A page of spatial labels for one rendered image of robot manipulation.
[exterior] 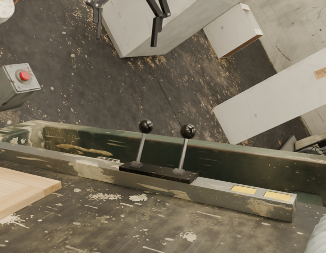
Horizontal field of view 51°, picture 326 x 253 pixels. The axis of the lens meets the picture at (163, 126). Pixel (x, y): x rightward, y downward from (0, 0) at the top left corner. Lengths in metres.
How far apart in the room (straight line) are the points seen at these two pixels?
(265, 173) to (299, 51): 7.96
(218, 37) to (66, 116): 3.71
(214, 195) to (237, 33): 5.16
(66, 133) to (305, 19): 7.93
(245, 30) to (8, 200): 5.24
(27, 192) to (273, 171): 0.62
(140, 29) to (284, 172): 2.71
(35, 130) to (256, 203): 0.90
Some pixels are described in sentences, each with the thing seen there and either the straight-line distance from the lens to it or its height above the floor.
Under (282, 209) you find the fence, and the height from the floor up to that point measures 1.69.
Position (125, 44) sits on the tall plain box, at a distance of 3.58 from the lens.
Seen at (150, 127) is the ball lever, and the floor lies 1.46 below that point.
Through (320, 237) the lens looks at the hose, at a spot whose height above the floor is 1.86.
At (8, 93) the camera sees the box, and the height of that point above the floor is 0.89.
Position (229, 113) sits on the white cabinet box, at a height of 0.20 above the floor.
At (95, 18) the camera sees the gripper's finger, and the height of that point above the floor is 1.51.
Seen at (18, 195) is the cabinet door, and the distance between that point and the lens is 0.88.
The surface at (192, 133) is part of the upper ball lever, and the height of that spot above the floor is 1.56.
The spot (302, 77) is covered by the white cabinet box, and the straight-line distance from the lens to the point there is 4.44.
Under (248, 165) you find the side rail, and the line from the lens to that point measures 0.99.
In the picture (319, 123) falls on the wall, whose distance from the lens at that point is 9.01.
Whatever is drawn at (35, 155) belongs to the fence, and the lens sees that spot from 1.09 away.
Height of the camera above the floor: 1.96
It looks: 33 degrees down
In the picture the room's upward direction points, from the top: 61 degrees clockwise
